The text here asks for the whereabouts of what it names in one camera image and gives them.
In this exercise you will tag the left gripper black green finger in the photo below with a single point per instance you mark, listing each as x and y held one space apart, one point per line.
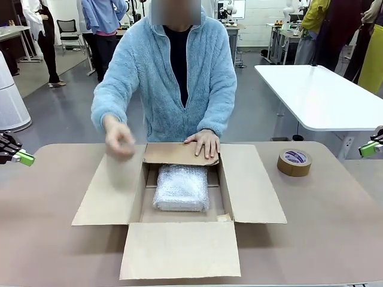
24 160
10 142

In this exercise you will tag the bystander dark maroon clothes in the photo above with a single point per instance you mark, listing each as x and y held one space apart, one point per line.
341 33

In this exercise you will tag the person's left hand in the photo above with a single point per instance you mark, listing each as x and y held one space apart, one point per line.
205 142

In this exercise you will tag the bystander blue shirt black trousers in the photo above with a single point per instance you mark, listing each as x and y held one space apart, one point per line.
101 18

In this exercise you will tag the bystander yellow green jacket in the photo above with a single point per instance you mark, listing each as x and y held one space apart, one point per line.
314 15

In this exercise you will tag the right gripper black green finger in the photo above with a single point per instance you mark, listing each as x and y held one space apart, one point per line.
378 136
371 150

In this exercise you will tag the bystander white sleeves black dress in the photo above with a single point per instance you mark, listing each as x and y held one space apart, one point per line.
45 36

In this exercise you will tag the black tripod stand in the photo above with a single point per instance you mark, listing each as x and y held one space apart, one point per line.
138 12

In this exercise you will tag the person's right forearm blue sleeve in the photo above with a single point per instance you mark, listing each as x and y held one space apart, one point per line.
109 101

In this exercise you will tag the bystander yellow skirt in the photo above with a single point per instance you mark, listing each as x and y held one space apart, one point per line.
372 59

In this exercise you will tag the person's left forearm blue sleeve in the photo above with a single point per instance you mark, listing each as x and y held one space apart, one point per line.
220 110

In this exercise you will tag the person's right hand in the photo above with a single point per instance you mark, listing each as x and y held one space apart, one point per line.
118 140

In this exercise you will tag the person in blue fleece jacket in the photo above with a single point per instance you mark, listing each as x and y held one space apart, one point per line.
155 74

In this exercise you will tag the brown cardboard box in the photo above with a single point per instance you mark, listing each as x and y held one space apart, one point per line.
179 251

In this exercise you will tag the brown packing tape roll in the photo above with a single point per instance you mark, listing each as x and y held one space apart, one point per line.
294 167

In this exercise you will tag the bubble clock bundle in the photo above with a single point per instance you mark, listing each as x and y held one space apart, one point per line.
181 188

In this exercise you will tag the grey workbench table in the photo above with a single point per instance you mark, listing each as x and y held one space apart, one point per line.
12 31

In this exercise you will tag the black mesh office chair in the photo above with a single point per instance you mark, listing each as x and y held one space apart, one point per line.
67 28

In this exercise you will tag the background desk with small items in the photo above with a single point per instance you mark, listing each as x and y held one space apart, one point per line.
282 33

